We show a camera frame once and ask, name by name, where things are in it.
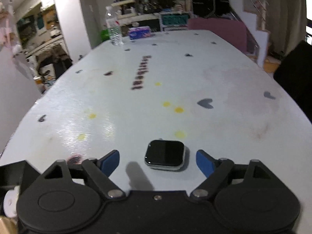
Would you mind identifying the green shopping bag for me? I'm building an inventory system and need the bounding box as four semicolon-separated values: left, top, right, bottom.
100;29;110;42

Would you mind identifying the teal poizon box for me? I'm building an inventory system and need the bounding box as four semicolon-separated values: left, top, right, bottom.
160;12;190;32

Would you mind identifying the white round tape measure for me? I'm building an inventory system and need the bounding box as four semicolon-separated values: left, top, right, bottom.
3;186;20;218

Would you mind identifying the blue tissue pack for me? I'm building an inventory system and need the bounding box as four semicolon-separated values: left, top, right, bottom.
128;26;151;40

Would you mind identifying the black smartwatch face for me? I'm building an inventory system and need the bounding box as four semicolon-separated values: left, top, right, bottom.
144;140;186;171

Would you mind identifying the clear water bottle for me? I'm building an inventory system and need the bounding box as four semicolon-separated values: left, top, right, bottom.
105;6;123;45

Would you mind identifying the pink padded chair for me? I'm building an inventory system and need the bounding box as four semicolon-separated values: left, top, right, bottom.
188;18;247;53

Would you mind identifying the black storage box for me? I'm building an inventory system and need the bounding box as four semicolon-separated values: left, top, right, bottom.
1;161;32;216

